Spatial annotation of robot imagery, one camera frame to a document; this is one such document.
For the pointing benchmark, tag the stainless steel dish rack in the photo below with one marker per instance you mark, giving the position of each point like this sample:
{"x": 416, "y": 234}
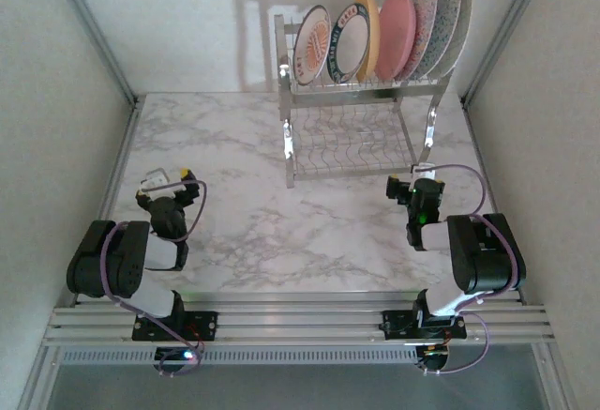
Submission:
{"x": 337, "y": 99}

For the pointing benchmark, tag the pink plate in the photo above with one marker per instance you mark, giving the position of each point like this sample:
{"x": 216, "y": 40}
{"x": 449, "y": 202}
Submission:
{"x": 396, "y": 34}

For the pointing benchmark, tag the black controller board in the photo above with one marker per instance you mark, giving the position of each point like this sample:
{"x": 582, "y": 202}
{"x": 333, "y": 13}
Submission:
{"x": 171, "y": 356}
{"x": 433, "y": 358}

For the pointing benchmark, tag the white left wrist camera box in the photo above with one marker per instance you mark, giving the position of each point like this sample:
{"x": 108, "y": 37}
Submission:
{"x": 155, "y": 180}

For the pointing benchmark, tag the aluminium mounting rail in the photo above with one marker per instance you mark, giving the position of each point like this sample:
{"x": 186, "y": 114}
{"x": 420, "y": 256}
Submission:
{"x": 300, "y": 321}

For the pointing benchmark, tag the yellow plate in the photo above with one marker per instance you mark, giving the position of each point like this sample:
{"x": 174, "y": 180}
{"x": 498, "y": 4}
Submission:
{"x": 370, "y": 11}

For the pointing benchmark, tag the plate with colourful squiggles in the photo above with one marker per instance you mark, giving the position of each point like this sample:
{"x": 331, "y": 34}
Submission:
{"x": 424, "y": 2}

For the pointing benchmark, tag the white plate with green rim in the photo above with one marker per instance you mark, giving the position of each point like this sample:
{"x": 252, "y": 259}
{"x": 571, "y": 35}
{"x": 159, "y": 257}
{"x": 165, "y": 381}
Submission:
{"x": 349, "y": 44}

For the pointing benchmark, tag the white plate with orange sunburst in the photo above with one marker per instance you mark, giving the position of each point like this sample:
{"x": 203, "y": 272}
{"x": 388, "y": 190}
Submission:
{"x": 311, "y": 44}

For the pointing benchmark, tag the aluminium frame post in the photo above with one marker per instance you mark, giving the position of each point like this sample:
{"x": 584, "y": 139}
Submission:
{"x": 94, "y": 30}
{"x": 506, "y": 30}

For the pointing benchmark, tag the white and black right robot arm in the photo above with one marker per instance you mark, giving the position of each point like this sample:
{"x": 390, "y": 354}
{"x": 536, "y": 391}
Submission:
{"x": 483, "y": 260}

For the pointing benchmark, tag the grey speckled plate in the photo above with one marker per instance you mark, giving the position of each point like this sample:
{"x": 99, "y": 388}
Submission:
{"x": 465, "y": 11}

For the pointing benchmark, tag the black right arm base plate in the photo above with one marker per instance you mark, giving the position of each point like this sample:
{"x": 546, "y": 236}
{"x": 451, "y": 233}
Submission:
{"x": 398, "y": 325}

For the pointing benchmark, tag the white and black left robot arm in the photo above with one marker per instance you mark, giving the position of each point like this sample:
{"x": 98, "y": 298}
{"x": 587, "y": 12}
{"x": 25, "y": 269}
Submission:
{"x": 117, "y": 264}

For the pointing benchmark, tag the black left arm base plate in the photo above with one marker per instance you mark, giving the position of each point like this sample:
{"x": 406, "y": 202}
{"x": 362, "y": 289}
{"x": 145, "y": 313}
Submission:
{"x": 206, "y": 325}

